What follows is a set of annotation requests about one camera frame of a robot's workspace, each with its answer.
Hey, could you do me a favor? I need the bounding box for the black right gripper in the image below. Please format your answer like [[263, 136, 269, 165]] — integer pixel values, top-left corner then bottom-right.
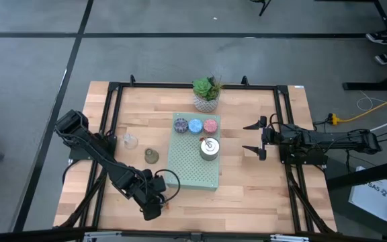
[[242, 116, 284, 161]]

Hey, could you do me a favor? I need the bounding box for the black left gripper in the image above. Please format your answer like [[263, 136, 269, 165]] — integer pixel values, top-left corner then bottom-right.
[[112, 166, 167, 222]]

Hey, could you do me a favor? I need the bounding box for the pink patterned candle tin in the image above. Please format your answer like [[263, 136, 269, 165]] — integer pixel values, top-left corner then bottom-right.
[[203, 118, 219, 135]]

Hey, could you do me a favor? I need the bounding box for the silver tin with orange tag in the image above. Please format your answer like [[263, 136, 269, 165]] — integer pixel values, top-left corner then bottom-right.
[[199, 136, 220, 161]]

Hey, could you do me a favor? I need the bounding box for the blue patterned candle tin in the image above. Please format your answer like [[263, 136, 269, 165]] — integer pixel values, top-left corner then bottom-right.
[[187, 118, 204, 134]]

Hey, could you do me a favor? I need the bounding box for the purple patterned candle tin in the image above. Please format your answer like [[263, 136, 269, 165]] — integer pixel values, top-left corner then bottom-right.
[[173, 117, 189, 134]]

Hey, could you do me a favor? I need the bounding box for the green perforated metal shelf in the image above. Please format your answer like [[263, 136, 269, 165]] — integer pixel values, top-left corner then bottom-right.
[[165, 112, 221, 192]]

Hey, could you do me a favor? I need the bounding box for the white geometric plant pot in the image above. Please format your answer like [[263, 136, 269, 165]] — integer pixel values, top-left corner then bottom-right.
[[193, 93, 220, 114]]

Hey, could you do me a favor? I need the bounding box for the green succulent plant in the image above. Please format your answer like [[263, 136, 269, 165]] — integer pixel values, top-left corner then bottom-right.
[[192, 75, 224, 102]]

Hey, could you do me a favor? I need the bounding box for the black desk foot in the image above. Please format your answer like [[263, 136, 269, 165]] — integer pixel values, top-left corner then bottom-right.
[[343, 63, 387, 91]]

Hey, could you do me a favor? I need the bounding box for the white printed paper box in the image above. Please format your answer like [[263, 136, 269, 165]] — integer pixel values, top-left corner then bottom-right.
[[347, 166, 387, 222]]

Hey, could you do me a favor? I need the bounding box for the black office chair base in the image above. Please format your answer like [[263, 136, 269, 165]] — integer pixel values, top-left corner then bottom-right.
[[250, 0, 272, 17]]

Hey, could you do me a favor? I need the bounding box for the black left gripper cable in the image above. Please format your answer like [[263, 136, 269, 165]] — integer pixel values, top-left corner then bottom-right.
[[154, 169, 181, 204]]

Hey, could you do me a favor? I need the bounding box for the yellow extension cord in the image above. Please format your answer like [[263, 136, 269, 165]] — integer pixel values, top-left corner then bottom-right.
[[327, 89, 387, 125]]

